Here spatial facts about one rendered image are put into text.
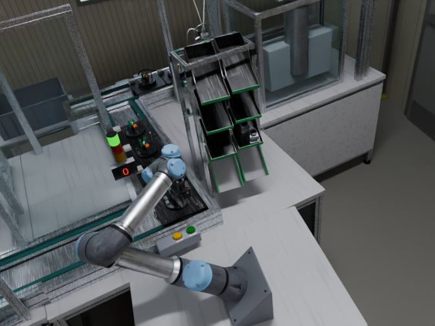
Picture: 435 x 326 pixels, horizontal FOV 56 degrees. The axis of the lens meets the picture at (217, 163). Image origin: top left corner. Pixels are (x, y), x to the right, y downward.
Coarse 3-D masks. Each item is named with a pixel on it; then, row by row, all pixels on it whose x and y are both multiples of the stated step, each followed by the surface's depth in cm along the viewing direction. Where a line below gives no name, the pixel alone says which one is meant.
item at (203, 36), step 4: (208, 24) 252; (196, 28) 250; (212, 28) 255; (200, 32) 256; (204, 32) 253; (200, 36) 254; (204, 36) 253; (208, 36) 255; (212, 36) 257; (196, 40) 256; (200, 40) 254; (204, 40) 253
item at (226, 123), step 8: (192, 80) 194; (200, 104) 195; (208, 104) 195; (216, 104) 195; (224, 104) 194; (200, 112) 189; (208, 112) 193; (216, 112) 193; (224, 112) 193; (208, 120) 191; (216, 120) 191; (224, 120) 191; (208, 128) 189; (216, 128) 189; (224, 128) 187; (232, 128) 189
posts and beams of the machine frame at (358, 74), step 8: (368, 0) 262; (368, 8) 266; (360, 16) 272; (368, 16) 270; (360, 24) 275; (368, 24) 273; (360, 32) 278; (360, 40) 282; (360, 48) 284; (360, 56) 287; (360, 64) 290; (360, 72) 295
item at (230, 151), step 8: (200, 120) 208; (208, 136) 204; (216, 136) 204; (224, 136) 204; (208, 144) 202; (216, 144) 202; (224, 144) 202; (232, 144) 201; (208, 152) 198; (216, 152) 200; (224, 152) 200; (232, 152) 200
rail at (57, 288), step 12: (192, 216) 203; (204, 216) 202; (216, 216) 205; (168, 228) 199; (180, 228) 198; (204, 228) 205; (144, 240) 195; (156, 240) 194; (156, 252) 199; (60, 276) 184; (72, 276) 184; (84, 276) 186; (96, 276) 190; (108, 276) 193; (48, 288) 180; (60, 288) 184; (72, 288) 187
